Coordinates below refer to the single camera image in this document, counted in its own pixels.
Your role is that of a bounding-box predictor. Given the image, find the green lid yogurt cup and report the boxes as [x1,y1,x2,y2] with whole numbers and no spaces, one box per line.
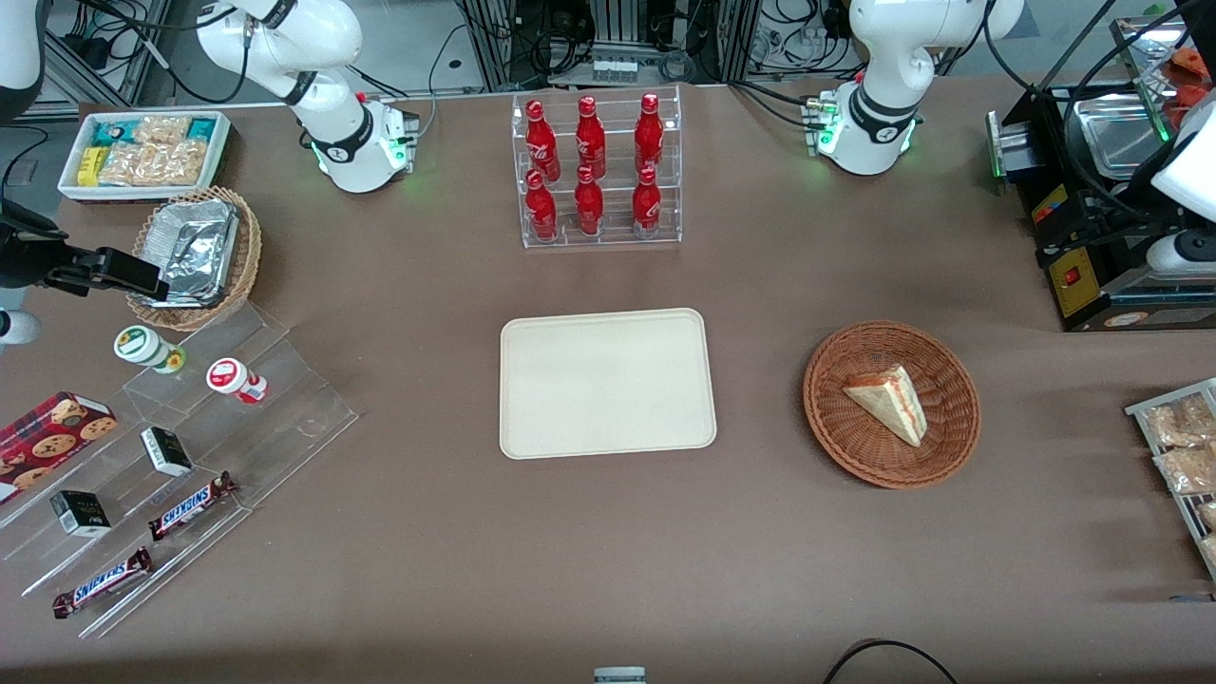
[113,325,187,375]

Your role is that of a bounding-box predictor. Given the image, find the black floor cable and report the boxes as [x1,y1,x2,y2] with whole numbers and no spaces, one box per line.
[822,638,960,684]

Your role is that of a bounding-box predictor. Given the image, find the large clear bag of crackers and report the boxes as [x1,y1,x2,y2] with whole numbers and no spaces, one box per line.
[99,140,207,187]

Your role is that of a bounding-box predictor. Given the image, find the aluminium frame rack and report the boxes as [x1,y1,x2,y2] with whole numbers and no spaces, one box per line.
[456,0,766,92]

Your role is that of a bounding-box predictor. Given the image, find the black hot food display case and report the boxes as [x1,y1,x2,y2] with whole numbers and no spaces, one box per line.
[986,14,1216,333]

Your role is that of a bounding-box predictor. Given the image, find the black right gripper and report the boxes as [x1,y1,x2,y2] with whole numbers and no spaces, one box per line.
[0,198,171,301]

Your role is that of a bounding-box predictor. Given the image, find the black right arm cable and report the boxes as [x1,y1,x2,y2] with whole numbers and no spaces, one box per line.
[74,0,314,105]

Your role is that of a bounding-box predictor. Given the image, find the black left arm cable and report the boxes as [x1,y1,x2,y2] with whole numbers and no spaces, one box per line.
[982,0,1216,229]

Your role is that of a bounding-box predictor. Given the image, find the triangular sandwich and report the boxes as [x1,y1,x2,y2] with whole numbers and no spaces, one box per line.
[843,365,928,448]

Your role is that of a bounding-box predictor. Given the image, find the clear acrylic bottle rack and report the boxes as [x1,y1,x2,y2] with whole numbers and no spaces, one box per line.
[511,84,683,250]

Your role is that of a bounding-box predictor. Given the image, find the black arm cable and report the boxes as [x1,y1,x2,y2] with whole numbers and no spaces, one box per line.
[982,0,1216,229]
[74,0,314,105]

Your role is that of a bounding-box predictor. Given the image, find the small black box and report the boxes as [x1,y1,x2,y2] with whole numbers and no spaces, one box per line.
[141,427,195,478]
[49,490,113,539]

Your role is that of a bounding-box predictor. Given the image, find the white snack bin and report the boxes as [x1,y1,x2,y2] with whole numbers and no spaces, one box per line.
[57,110,232,204]

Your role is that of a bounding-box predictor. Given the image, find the grey wire rack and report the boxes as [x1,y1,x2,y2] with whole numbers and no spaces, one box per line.
[1125,378,1216,582]

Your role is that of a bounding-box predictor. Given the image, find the clear acrylic stepped stand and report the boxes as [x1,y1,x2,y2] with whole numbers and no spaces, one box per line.
[0,302,360,640]

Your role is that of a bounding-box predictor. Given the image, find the red cola bottle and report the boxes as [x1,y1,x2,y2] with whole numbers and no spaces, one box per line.
[525,99,561,182]
[635,92,665,173]
[525,169,560,242]
[576,95,607,180]
[574,165,605,238]
[632,166,663,239]

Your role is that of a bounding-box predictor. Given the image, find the tan wicker basket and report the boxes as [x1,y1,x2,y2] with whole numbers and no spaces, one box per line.
[125,185,263,333]

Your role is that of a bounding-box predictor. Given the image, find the red lid yogurt cup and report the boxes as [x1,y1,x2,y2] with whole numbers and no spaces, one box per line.
[206,357,270,406]

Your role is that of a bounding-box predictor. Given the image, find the steel food pan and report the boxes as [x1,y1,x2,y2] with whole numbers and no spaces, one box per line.
[1064,92,1171,180]

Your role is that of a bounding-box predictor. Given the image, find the beige plastic tray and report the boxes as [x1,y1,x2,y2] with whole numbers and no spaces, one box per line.
[500,307,718,461]

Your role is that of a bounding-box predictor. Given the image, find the brown wicker basket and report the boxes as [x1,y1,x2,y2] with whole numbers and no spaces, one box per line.
[803,320,981,490]

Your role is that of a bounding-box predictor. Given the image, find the red tartan cookie box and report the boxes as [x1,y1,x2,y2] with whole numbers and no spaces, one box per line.
[0,390,120,505]

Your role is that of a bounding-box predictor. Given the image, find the foil food container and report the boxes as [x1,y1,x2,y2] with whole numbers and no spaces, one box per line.
[141,199,239,308]

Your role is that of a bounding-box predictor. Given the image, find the Snickers bar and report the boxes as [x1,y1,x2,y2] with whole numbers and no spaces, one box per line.
[51,546,154,620]
[148,471,239,542]

